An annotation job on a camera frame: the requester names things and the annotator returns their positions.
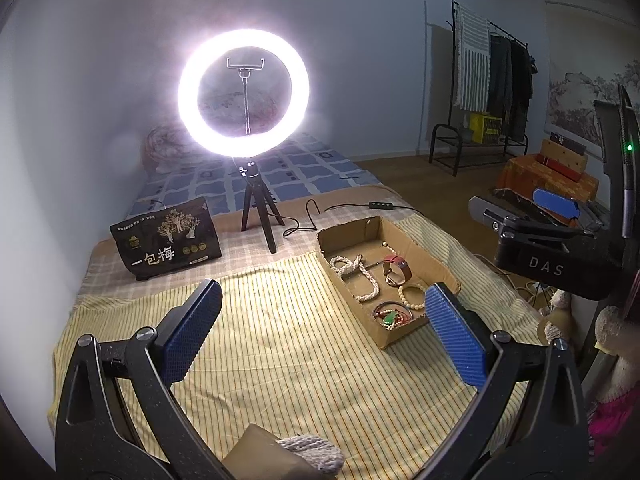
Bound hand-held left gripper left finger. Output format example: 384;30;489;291
54;279;236;480

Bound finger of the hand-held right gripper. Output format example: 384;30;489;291
532;186;584;221
469;196;547;234

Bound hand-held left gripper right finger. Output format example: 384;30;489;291
424;282;591;480

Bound black cord green pendant necklace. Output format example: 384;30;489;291
374;300;413;324

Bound brown strap wristwatch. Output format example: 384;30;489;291
382;255;412;286

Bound white pearl necklace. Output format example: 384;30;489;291
330;255;381;303

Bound cardboard box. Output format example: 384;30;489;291
316;216;462;352

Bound wooden box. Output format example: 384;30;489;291
537;132;589;182

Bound orange cloth covered table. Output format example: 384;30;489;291
492;155;599;207

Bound small beige plush toy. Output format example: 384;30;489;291
537;290;574;346

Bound yellow crate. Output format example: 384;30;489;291
469;112;503;143

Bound yellow striped cloth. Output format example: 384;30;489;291
47;210;546;476

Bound black clothes rack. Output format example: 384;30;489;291
427;0;538;177

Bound black gold-printed bag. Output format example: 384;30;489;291
110;197;223;282

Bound beige checkered blanket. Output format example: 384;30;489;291
80;185;426;306

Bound beige plush toy pink dress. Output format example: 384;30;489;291
587;305;640;463

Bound dark hanging clothes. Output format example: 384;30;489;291
487;34;534;136

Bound brown cushion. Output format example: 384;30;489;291
220;424;301;480

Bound black tripod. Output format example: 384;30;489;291
232;157;286;254

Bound white striped towel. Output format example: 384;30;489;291
454;4;492;111

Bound grey knitted cloth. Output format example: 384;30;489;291
275;434;347;476

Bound floral quilt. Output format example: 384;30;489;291
141;125;201;176

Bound phone holder clamp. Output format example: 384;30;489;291
226;56;266;137

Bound white cable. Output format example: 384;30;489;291
514;279;547;307

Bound pale bead bracelet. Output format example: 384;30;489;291
380;305;427;331

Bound beige bead bracelet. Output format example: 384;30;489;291
397;284;429;312

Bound landscape wall painting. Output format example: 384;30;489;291
545;2;640;161

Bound black cable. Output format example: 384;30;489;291
282;199;372;238

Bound ring light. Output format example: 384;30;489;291
177;29;316;157

